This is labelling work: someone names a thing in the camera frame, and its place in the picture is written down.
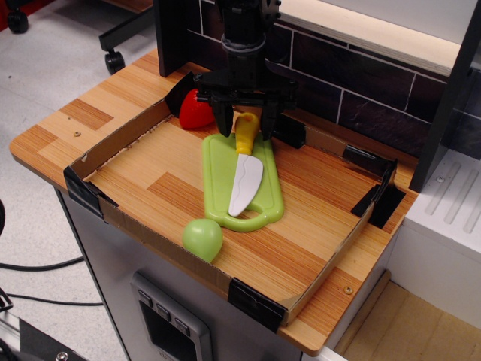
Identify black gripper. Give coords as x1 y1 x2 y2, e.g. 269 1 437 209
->
194 53 298 141

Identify yellow handled white toy knife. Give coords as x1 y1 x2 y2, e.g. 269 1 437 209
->
228 112 263 217

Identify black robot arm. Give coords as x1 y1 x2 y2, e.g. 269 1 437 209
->
194 1 298 140

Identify green plastic cutting board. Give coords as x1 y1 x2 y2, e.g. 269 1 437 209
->
202 135 284 232

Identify red toy strawberry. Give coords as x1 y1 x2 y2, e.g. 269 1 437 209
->
179 89 215 129

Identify green toy pear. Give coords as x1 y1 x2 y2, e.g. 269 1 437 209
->
182 219 223 263

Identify black rolling chair base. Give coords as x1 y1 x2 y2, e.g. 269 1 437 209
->
98 5 154 74

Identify white toy sink drainboard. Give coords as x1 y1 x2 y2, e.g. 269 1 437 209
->
404 150 480 262

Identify grey toy dishwasher panel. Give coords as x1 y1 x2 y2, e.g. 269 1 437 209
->
131 272 213 360

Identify black chair caster wheel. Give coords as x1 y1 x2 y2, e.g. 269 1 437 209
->
7 9 29 34

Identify black vertical post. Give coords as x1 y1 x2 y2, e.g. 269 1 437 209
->
410 2 480 193

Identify black floor cable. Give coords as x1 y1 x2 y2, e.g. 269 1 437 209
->
0 256 104 308

